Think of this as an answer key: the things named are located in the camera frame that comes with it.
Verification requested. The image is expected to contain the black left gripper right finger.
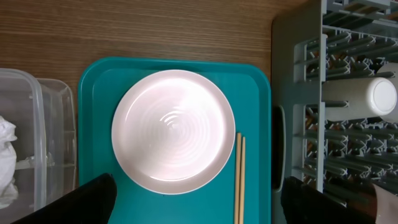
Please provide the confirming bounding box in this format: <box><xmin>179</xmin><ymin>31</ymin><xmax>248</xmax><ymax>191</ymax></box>
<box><xmin>280</xmin><ymin>176</ymin><xmax>376</xmax><ymax>224</ymax></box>

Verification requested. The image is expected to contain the cream bowl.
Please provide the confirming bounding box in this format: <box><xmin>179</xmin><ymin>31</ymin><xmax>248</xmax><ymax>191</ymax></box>
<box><xmin>377</xmin><ymin>62</ymin><xmax>398</xmax><ymax>123</ymax></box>

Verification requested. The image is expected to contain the wooden chopstick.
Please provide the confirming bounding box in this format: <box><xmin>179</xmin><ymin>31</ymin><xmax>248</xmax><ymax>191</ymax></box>
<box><xmin>234</xmin><ymin>133</ymin><xmax>242</xmax><ymax>224</ymax></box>
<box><xmin>238</xmin><ymin>136</ymin><xmax>246</xmax><ymax>224</ymax></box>

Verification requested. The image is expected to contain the grey dishwasher rack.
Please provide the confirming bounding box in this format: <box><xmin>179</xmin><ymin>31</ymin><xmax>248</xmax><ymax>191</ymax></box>
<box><xmin>271</xmin><ymin>0</ymin><xmax>397</xmax><ymax>223</ymax></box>

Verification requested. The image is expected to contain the white napkin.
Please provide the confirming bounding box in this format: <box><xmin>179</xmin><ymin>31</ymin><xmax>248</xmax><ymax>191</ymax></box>
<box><xmin>0</xmin><ymin>117</ymin><xmax>19</xmax><ymax>209</ymax></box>

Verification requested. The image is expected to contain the teal plastic tray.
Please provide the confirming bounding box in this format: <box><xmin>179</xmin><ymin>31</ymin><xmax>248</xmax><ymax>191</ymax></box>
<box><xmin>78</xmin><ymin>57</ymin><xmax>271</xmax><ymax>223</ymax></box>

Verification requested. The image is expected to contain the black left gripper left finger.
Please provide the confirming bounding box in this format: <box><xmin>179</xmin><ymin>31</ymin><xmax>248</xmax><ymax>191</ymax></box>
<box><xmin>13</xmin><ymin>173</ymin><xmax>117</xmax><ymax>224</ymax></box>

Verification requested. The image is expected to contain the cream plastic cup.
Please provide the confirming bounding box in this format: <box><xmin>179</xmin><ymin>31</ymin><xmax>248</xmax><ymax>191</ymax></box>
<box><xmin>322</xmin><ymin>77</ymin><xmax>397</xmax><ymax>121</ymax></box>

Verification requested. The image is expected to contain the clear plastic waste bin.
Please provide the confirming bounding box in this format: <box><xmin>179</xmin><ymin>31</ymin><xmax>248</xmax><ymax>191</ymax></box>
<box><xmin>1</xmin><ymin>68</ymin><xmax>76</xmax><ymax>223</ymax></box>

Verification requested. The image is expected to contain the pink plate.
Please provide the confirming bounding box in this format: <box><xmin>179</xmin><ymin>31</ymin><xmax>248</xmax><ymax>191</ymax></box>
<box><xmin>111</xmin><ymin>70</ymin><xmax>236</xmax><ymax>195</ymax></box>

